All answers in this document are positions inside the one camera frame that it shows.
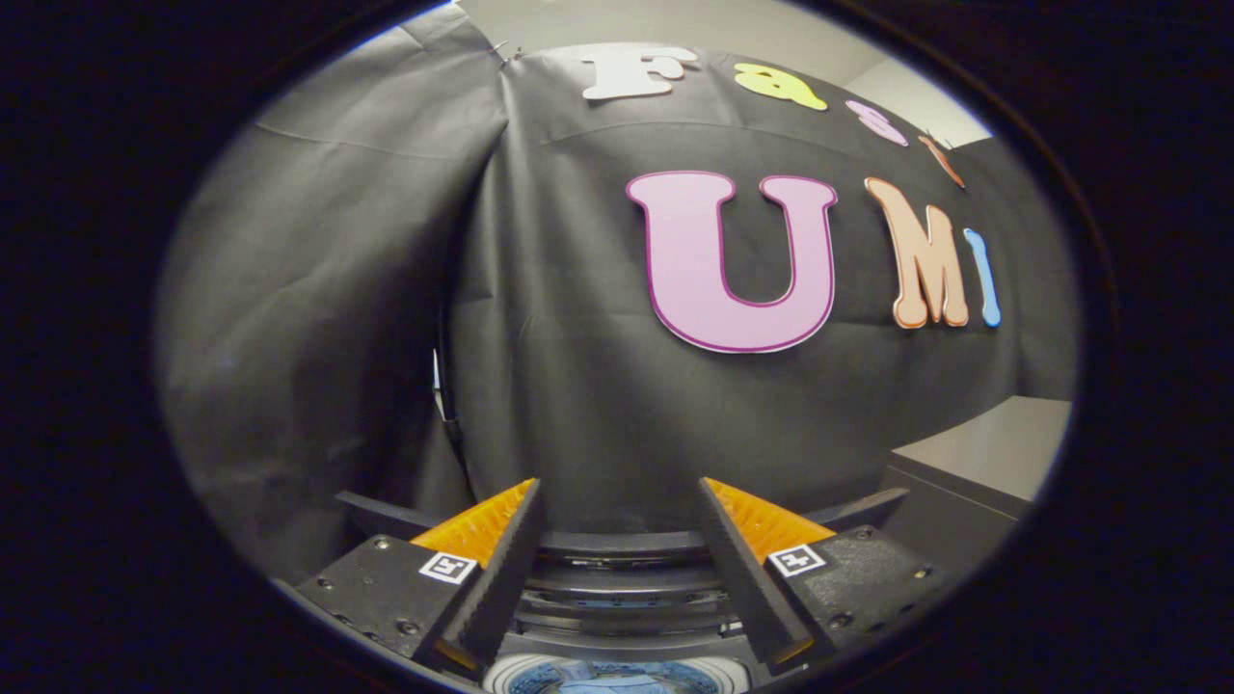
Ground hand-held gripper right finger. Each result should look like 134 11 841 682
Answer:
696 476 951 676

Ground light blue shirt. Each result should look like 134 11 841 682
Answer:
511 660 697 694

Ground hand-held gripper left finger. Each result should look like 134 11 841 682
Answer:
275 477 546 681

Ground black backdrop cloth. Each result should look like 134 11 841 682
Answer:
154 5 1081 579

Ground white cabinet with dark top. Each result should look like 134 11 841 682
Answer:
879 395 1073 550

